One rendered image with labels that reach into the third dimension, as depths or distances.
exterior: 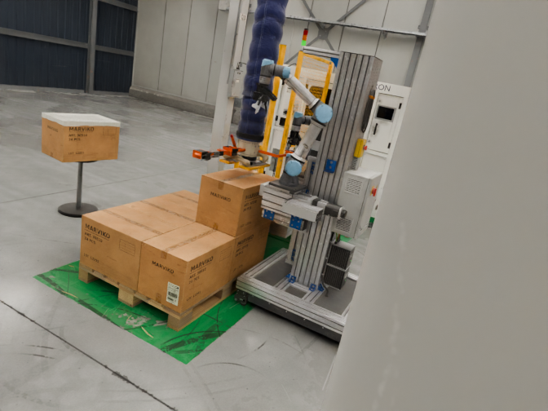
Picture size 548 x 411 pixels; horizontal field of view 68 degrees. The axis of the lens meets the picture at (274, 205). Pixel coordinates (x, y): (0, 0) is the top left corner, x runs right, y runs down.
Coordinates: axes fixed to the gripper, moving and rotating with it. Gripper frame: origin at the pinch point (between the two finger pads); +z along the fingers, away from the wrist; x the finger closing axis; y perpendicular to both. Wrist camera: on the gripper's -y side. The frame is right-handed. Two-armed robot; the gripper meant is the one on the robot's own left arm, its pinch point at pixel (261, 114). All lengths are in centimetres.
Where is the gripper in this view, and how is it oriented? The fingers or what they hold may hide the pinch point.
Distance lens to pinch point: 282.8
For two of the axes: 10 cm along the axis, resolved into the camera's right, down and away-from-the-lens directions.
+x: -4.5, 1.9, -8.7
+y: -8.7, -3.0, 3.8
